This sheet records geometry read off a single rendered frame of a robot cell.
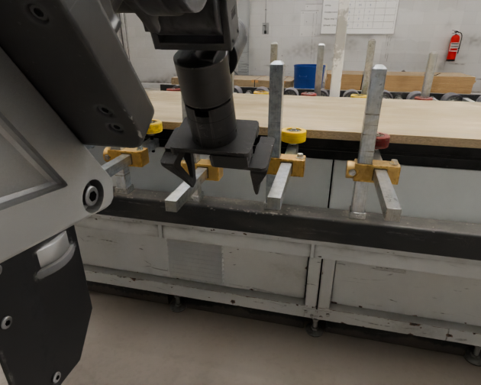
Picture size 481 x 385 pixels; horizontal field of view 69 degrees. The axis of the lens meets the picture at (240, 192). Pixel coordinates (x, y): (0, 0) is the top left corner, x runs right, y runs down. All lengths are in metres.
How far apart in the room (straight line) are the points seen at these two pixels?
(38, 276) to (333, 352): 1.40
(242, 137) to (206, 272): 1.19
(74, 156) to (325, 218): 0.93
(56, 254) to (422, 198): 1.15
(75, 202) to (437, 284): 1.46
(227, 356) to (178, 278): 0.40
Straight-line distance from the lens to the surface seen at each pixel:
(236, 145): 0.43
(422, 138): 1.23
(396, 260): 1.19
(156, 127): 1.27
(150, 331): 1.71
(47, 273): 0.34
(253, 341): 1.62
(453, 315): 1.65
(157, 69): 9.05
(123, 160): 1.12
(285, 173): 0.93
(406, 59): 8.26
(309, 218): 1.05
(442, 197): 1.33
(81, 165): 0.17
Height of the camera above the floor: 1.19
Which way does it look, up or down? 24 degrees down
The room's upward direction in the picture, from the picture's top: straight up
